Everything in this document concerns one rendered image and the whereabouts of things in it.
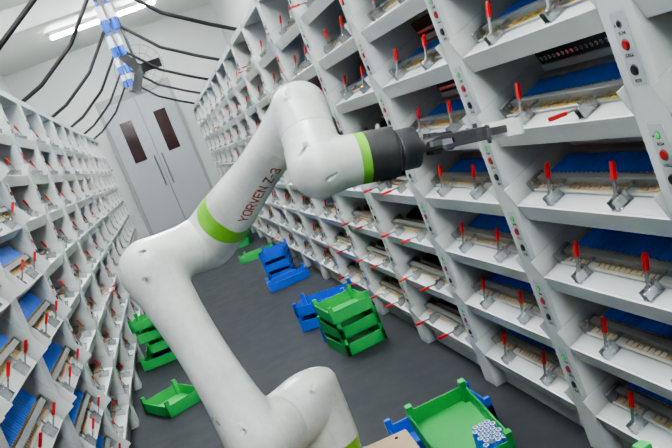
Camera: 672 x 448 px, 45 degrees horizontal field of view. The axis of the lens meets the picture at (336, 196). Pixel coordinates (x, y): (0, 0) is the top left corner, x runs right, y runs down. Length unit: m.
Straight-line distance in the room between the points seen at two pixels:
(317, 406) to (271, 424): 0.12
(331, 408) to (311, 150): 0.58
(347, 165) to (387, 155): 0.07
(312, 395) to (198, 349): 0.25
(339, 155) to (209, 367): 0.51
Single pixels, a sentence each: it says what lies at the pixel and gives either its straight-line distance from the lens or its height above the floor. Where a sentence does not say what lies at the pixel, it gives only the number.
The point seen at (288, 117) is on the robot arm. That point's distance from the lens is 1.44.
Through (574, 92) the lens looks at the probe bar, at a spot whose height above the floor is 0.92.
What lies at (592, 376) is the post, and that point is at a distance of 2.17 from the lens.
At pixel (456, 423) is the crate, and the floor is 0.06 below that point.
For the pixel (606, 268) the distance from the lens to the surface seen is 1.88.
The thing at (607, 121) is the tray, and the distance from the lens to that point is 1.53.
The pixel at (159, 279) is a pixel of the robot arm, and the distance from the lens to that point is 1.64.
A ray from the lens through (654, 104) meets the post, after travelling 1.40.
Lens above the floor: 1.08
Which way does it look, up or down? 6 degrees down
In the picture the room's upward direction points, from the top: 22 degrees counter-clockwise
